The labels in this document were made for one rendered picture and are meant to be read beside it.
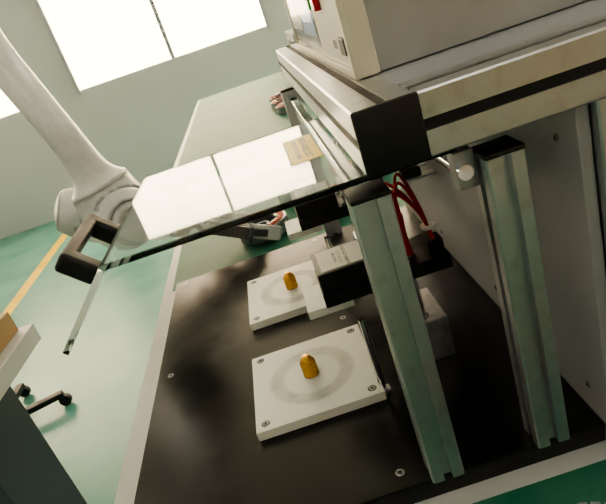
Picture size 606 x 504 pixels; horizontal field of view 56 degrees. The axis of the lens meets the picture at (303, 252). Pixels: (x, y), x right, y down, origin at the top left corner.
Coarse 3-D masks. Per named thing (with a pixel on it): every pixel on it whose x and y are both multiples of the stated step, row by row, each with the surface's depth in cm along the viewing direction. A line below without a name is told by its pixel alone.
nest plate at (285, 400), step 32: (288, 352) 76; (320, 352) 74; (352, 352) 71; (256, 384) 72; (288, 384) 70; (320, 384) 68; (352, 384) 66; (256, 416) 66; (288, 416) 64; (320, 416) 64
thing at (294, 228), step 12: (336, 192) 90; (300, 204) 84; (312, 204) 84; (324, 204) 84; (336, 204) 84; (300, 216) 85; (312, 216) 85; (324, 216) 85; (336, 216) 85; (288, 228) 88; (300, 228) 87; (312, 228) 86
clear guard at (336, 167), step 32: (320, 128) 58; (224, 160) 59; (256, 160) 55; (288, 160) 51; (320, 160) 48; (352, 160) 45; (160, 192) 55; (192, 192) 51; (224, 192) 48; (256, 192) 45; (288, 192) 43; (320, 192) 41; (128, 224) 49; (160, 224) 46; (192, 224) 43; (224, 224) 41; (128, 256) 41; (96, 288) 42; (64, 352) 44
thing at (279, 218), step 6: (282, 210) 126; (270, 216) 126; (276, 216) 123; (282, 216) 122; (252, 222) 127; (258, 222) 127; (264, 222) 125; (270, 222) 121; (276, 222) 120; (282, 222) 121; (246, 240) 121; (252, 240) 121; (258, 240) 120; (264, 240) 121; (270, 240) 120
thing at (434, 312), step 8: (424, 288) 72; (424, 296) 70; (432, 296) 69; (424, 304) 68; (432, 304) 68; (432, 312) 66; (440, 312) 66; (432, 320) 65; (440, 320) 65; (432, 328) 65; (440, 328) 65; (448, 328) 66; (432, 336) 66; (440, 336) 66; (448, 336) 66; (432, 344) 66; (440, 344) 66; (448, 344) 66; (440, 352) 67; (448, 352) 67
